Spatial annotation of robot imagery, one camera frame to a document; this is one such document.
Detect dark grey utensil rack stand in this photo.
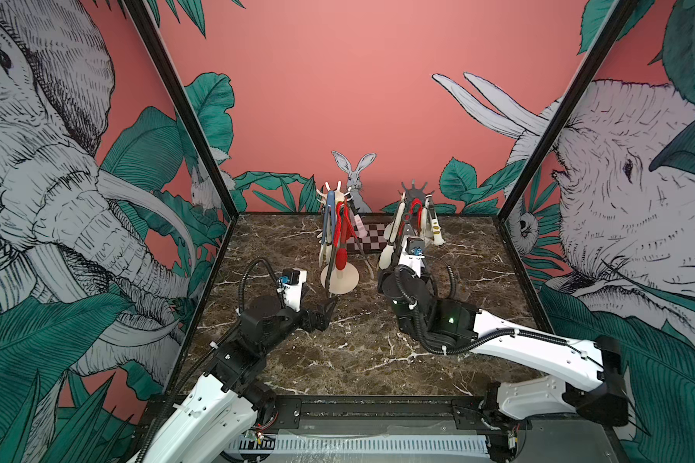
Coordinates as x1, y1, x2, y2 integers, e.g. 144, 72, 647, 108
402, 181, 434, 244

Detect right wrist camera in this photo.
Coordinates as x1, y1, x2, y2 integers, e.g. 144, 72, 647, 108
398, 235, 426, 277

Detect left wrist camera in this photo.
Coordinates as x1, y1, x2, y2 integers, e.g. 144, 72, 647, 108
280, 268, 307, 313

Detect cream utensil rack stand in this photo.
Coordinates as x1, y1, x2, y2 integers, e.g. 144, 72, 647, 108
318, 182, 364, 296

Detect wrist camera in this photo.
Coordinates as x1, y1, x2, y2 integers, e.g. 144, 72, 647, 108
398, 235, 426, 277
280, 268, 307, 313

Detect white slotted cable duct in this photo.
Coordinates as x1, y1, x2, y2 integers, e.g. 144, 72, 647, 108
225, 434, 490, 458

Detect pink steel tongs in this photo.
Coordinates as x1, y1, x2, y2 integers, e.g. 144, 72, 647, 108
347, 199, 368, 239

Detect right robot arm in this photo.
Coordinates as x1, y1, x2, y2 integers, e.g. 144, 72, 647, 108
378, 265, 629, 428

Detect red looped steel tongs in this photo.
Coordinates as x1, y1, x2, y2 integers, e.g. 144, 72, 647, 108
409, 199, 425, 235

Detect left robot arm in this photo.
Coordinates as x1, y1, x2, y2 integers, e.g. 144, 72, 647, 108
130, 258, 339, 462

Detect chessboard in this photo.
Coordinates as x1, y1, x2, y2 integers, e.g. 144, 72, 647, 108
346, 223, 387, 255

